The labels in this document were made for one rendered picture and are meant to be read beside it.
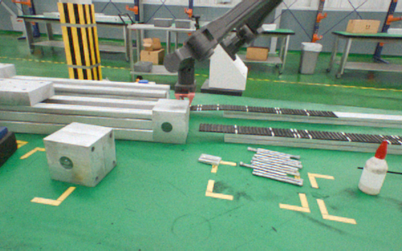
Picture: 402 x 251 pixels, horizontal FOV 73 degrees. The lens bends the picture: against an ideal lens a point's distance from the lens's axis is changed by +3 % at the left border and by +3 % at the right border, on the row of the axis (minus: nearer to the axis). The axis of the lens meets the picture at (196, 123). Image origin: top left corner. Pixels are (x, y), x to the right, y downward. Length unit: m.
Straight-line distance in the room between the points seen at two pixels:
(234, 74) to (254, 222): 0.86
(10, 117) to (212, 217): 0.62
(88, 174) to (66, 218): 0.09
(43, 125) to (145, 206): 0.43
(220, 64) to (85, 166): 0.85
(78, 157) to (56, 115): 0.27
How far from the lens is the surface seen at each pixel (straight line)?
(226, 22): 0.86
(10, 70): 1.19
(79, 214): 0.54
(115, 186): 0.59
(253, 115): 0.94
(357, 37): 5.52
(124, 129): 0.76
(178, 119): 0.71
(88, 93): 0.99
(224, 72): 1.27
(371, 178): 0.66
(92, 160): 0.57
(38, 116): 0.85
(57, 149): 0.60
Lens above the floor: 1.13
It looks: 23 degrees down
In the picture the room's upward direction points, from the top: 2 degrees clockwise
